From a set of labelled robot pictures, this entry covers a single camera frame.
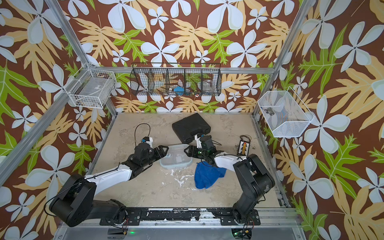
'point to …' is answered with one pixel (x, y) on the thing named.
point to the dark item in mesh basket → (270, 111)
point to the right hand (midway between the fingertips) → (186, 150)
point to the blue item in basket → (179, 90)
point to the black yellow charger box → (244, 144)
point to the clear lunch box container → (176, 158)
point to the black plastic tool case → (186, 128)
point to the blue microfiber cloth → (206, 176)
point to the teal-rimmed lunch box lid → (176, 157)
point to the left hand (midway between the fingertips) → (166, 147)
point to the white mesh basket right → (284, 113)
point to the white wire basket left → (93, 89)
